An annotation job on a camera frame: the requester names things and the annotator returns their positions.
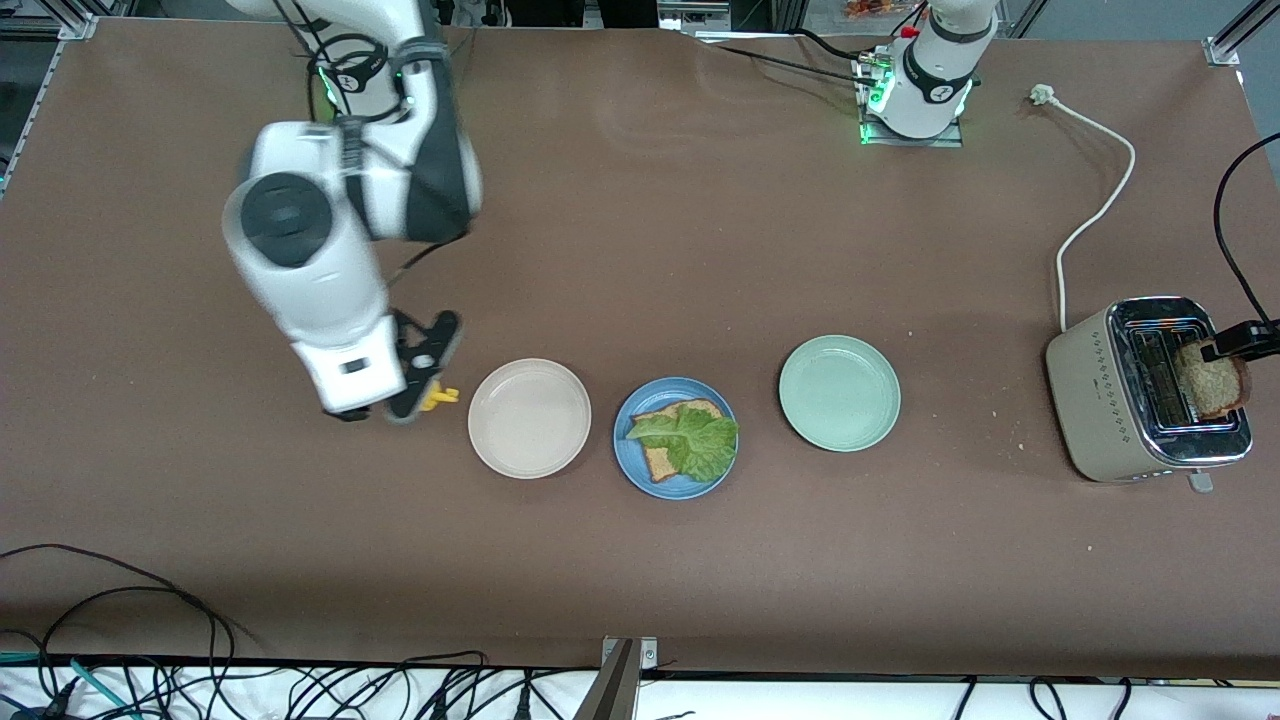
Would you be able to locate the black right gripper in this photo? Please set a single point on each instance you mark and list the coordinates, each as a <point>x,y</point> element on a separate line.
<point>351,415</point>

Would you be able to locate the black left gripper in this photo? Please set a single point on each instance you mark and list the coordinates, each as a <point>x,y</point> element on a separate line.
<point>1243,340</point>

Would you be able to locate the yellow mustard squeeze bottle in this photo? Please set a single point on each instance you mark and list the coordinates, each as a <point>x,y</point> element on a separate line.
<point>442,397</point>

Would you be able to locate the brown bread slice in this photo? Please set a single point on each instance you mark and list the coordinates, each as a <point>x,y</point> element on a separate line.
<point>1210,390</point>
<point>660,465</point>

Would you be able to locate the green lettuce leaf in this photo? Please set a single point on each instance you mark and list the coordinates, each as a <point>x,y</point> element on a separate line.
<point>700,440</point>

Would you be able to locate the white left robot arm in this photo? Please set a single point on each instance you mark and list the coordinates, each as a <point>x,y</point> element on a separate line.
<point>935,80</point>

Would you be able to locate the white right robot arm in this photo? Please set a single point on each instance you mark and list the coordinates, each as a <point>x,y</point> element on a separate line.
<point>320,260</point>

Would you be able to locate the beige round plate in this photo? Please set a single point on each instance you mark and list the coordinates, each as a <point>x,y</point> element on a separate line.
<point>530,418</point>

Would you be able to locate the blue round plate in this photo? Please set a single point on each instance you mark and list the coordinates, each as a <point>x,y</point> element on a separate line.
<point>632,465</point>

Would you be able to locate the green round plate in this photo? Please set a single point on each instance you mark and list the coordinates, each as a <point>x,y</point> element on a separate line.
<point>840,393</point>

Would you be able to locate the beige chrome toaster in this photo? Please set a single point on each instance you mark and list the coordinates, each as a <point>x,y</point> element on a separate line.
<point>1090,400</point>

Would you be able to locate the orange snack packet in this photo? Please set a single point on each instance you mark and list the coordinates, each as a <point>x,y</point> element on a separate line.
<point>880,9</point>

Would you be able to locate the aluminium frame corner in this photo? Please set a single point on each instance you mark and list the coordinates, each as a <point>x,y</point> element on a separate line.
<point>1225,50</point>

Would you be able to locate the metal table clamp bracket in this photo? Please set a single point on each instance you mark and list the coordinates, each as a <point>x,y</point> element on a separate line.
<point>615,690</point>

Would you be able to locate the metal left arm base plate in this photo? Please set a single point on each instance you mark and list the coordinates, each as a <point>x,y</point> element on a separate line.
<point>868,135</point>

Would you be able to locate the aluminium table edge rail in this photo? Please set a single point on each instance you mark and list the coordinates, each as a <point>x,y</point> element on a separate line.
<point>40,90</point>

